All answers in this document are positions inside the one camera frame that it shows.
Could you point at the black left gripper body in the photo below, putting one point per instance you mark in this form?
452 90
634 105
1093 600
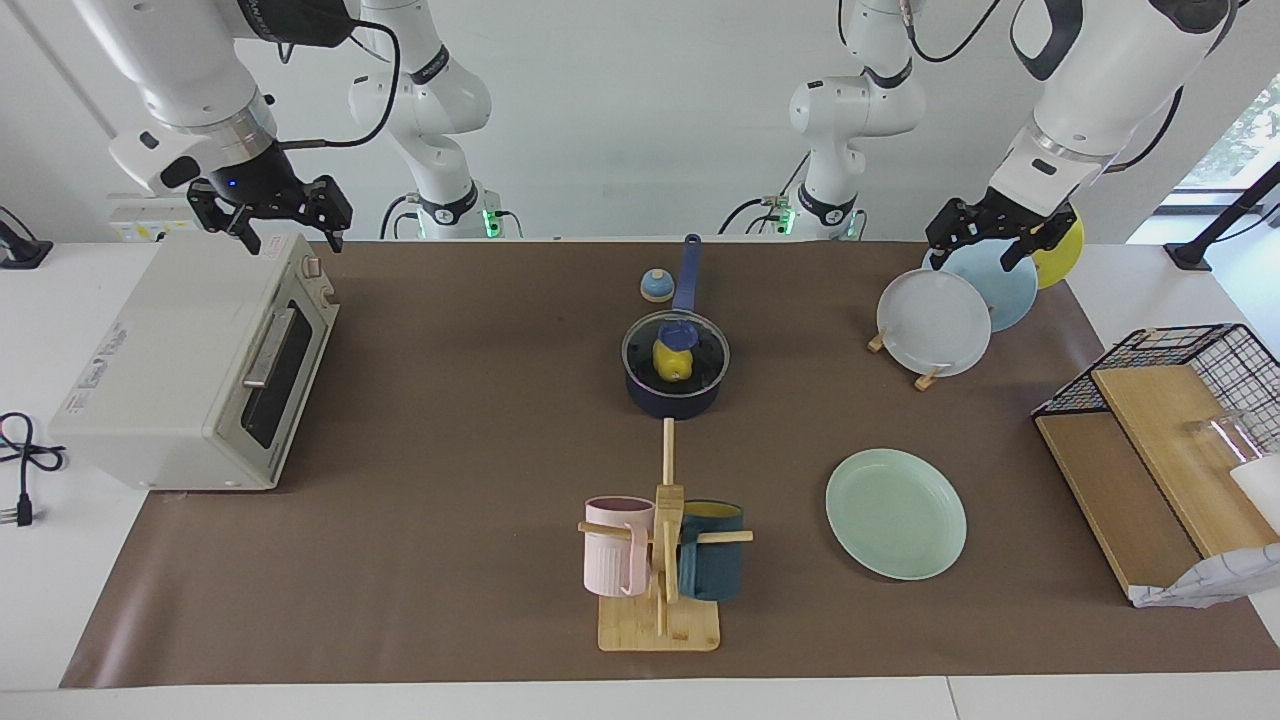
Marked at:
1010 208

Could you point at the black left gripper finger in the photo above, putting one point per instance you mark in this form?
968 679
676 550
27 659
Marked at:
1045 235
950 228

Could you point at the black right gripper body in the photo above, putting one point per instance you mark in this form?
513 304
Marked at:
255 180

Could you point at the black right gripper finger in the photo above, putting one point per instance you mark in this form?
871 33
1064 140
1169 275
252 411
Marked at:
332 205
215 208

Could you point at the glass lid blue knob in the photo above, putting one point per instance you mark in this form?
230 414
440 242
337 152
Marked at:
700 365

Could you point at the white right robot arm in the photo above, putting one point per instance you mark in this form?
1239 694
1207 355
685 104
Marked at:
180 60

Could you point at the yellow plate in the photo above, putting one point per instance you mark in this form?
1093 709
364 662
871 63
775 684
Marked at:
1060 260

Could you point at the light blue plate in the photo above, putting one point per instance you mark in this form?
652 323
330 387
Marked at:
1005 290

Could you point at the grey plate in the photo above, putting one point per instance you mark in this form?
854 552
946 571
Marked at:
935 322

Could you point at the wooden plate rack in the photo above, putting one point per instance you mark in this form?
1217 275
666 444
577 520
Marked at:
927 380

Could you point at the green plate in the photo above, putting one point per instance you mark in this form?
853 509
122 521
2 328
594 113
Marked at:
895 515

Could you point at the white power strip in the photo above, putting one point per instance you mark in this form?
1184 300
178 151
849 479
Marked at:
135 218

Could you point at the beige toaster oven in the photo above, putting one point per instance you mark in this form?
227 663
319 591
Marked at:
180 370

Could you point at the black angled stand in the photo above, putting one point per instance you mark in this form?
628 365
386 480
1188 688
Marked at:
1225 220

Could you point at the black table clamp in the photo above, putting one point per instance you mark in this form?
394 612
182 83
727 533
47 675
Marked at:
20 252

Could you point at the bright window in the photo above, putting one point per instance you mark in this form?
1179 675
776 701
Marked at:
1245 140

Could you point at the wooden shelf rack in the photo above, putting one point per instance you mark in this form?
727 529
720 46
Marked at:
1120 490

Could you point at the clear glass cup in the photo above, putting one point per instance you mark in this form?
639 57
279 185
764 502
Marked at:
1225 435

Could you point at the dark blue saucepan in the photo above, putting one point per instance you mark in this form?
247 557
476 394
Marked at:
675 405

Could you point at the white patterned cloth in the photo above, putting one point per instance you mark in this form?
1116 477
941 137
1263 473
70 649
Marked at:
1215 580

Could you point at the brown table mat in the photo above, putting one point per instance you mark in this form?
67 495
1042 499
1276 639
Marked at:
480 560

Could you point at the dark teal mug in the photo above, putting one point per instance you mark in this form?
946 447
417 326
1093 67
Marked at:
715 570

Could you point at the pink ribbed mug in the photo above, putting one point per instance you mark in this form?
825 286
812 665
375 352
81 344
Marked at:
612 555

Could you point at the wooden mug tree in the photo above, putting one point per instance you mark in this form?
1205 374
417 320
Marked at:
660 625

